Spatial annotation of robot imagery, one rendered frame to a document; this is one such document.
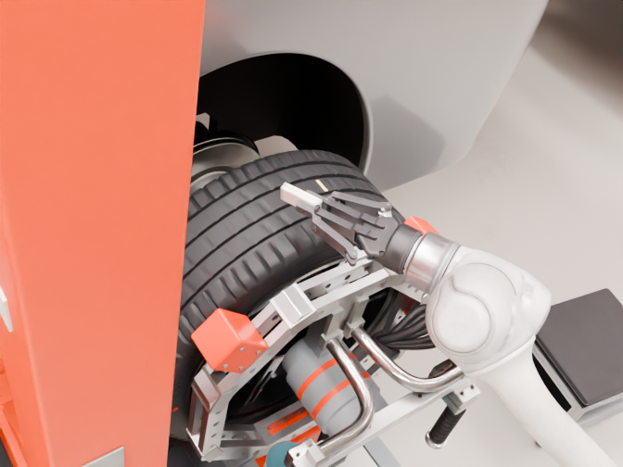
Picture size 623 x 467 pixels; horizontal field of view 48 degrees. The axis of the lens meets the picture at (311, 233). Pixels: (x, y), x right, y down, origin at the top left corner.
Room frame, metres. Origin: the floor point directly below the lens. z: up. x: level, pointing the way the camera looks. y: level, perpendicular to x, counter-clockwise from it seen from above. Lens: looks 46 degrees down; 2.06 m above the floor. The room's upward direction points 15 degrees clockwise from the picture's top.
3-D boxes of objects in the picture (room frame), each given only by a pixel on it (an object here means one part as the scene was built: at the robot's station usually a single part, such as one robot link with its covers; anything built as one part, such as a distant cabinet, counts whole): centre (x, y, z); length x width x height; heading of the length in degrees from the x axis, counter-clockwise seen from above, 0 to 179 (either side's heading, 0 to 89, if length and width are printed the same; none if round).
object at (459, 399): (0.79, -0.34, 0.93); 0.09 x 0.05 x 0.05; 46
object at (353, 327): (0.80, -0.23, 1.03); 0.19 x 0.18 x 0.11; 46
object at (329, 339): (0.66, -0.10, 1.03); 0.19 x 0.18 x 0.11; 46
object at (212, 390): (0.81, -0.08, 0.85); 0.54 x 0.07 x 0.54; 136
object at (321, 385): (0.76, -0.13, 0.85); 0.21 x 0.14 x 0.14; 46
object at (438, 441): (0.77, -0.36, 0.83); 0.04 x 0.04 x 0.16
